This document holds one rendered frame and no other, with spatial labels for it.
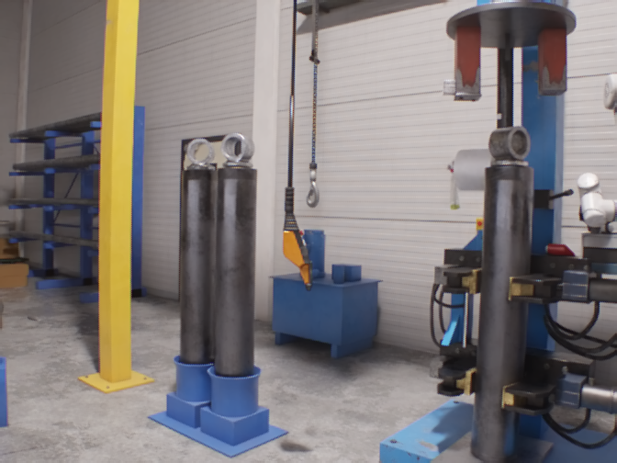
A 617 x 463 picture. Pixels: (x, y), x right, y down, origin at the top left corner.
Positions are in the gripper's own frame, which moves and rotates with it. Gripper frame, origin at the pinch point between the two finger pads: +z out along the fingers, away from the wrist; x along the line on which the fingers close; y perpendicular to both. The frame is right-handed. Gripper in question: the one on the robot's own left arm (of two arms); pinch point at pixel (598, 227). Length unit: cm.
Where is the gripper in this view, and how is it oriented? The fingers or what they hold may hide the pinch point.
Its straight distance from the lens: 267.9
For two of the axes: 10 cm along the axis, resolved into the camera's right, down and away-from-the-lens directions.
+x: -7.7, -0.4, 6.4
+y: 4.0, -8.2, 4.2
